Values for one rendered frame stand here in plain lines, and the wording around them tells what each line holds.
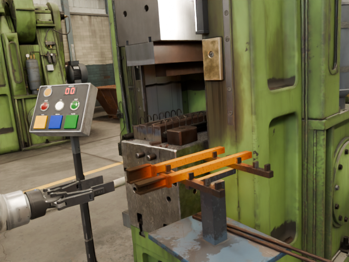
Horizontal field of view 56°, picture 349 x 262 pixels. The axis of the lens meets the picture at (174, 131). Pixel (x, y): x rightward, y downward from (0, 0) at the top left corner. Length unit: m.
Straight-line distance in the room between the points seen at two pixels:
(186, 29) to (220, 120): 0.44
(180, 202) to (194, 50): 0.73
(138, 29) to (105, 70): 9.39
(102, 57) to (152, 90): 9.12
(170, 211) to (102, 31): 9.76
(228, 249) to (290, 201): 0.75
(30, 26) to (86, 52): 4.42
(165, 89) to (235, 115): 0.60
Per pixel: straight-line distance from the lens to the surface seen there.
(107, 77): 10.94
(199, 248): 1.15
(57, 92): 1.96
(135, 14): 1.56
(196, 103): 1.96
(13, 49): 6.20
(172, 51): 1.55
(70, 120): 1.82
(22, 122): 6.26
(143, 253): 1.82
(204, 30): 1.41
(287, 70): 1.67
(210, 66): 1.41
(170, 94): 1.90
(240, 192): 1.48
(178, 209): 1.46
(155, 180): 0.95
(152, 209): 1.60
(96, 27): 10.91
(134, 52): 1.57
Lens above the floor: 1.26
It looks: 11 degrees down
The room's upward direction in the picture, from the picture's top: 4 degrees counter-clockwise
